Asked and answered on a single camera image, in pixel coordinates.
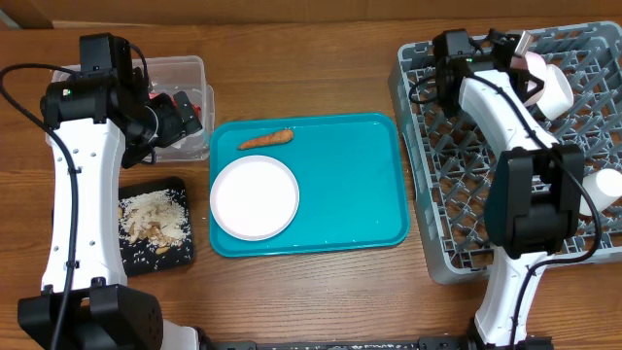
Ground carrot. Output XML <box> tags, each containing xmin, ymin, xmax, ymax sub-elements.
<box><xmin>238</xmin><ymin>129</ymin><xmax>294</xmax><ymax>151</ymax></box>

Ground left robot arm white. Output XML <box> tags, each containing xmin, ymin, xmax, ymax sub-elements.
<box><xmin>17</xmin><ymin>77</ymin><xmax>211</xmax><ymax>349</ymax></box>

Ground food scraps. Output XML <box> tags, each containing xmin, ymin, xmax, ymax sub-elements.
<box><xmin>119</xmin><ymin>190</ymin><xmax>190</xmax><ymax>255</ymax></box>

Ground red wrapper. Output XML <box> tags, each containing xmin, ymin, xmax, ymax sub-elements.
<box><xmin>149</xmin><ymin>92</ymin><xmax>201</xmax><ymax>116</ymax></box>

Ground black bin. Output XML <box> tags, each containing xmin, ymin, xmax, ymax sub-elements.
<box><xmin>119</xmin><ymin>177</ymin><xmax>194</xmax><ymax>277</ymax></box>

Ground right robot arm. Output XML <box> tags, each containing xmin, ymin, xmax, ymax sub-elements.
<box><xmin>432</xmin><ymin>29</ymin><xmax>584</xmax><ymax>349</ymax></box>

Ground grey dishwasher rack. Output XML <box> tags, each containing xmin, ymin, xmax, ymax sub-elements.
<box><xmin>389</xmin><ymin>21</ymin><xmax>621</xmax><ymax>284</ymax></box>

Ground clear plastic bin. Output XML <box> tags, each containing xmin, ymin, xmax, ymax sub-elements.
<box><xmin>45</xmin><ymin>54</ymin><xmax>216</xmax><ymax>163</ymax></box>

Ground small pink bowl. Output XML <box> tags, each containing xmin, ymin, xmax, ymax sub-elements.
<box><xmin>510</xmin><ymin>52</ymin><xmax>547</xmax><ymax>107</ymax></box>

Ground black rail bottom edge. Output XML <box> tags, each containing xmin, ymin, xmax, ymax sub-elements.
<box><xmin>203</xmin><ymin>330</ymin><xmax>555</xmax><ymax>350</ymax></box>

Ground white cup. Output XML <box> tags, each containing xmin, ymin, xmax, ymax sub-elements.
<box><xmin>582</xmin><ymin>168</ymin><xmax>622</xmax><ymax>212</ymax></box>

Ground teal tray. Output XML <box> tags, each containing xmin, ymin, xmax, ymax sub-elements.
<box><xmin>210</xmin><ymin>113</ymin><xmax>410</xmax><ymax>258</ymax></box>

